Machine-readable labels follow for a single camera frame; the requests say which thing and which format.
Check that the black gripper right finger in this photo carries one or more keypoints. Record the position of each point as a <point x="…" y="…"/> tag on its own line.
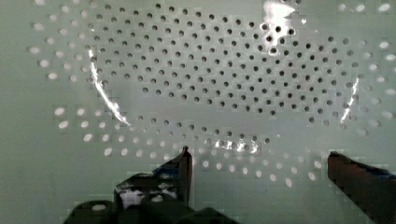
<point x="372" y="189"/>

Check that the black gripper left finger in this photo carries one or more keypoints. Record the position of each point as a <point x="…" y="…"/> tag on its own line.
<point x="172" y="178"/>

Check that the green plastic strainer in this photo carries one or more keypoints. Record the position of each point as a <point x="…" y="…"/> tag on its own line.
<point x="260" y="92"/>

